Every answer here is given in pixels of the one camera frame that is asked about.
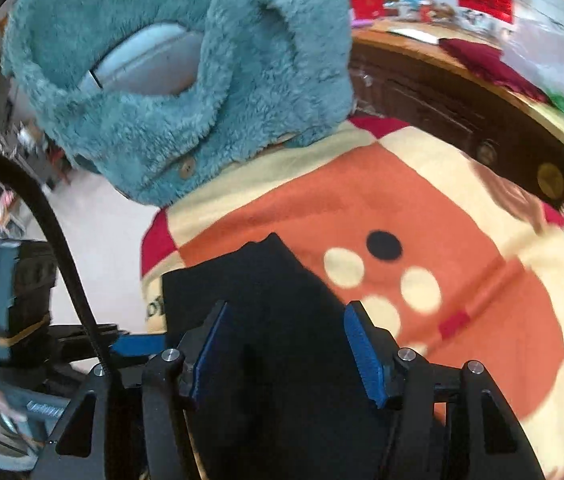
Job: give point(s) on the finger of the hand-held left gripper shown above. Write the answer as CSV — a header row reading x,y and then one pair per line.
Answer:
x,y
134,346

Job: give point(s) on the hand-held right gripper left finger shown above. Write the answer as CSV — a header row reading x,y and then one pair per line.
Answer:
x,y
212,357

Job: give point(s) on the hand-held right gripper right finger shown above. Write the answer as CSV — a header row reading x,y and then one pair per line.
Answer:
x,y
364,355

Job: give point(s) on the black pants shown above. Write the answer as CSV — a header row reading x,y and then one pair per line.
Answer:
x,y
272,360

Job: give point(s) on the checked fleece blanket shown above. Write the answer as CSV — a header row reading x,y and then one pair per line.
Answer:
x,y
437,270

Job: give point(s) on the wooden cabinet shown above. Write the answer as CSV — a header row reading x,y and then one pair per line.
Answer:
x,y
462,105

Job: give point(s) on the teal fluffy jacket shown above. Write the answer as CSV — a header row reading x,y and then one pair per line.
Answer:
x,y
182,75

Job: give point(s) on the dark red cloth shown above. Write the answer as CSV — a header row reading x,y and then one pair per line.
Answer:
x,y
492,67

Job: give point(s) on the green object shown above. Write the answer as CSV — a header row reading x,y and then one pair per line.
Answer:
x,y
559,101

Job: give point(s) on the white paper sheet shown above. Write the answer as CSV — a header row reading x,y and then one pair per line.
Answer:
x,y
414,35

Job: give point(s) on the clear plastic bag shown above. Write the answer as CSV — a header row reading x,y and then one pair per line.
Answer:
x,y
557,65

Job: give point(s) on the red box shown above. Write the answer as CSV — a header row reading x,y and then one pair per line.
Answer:
x,y
367,6

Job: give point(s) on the red banner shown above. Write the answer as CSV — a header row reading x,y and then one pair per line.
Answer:
x,y
484,0

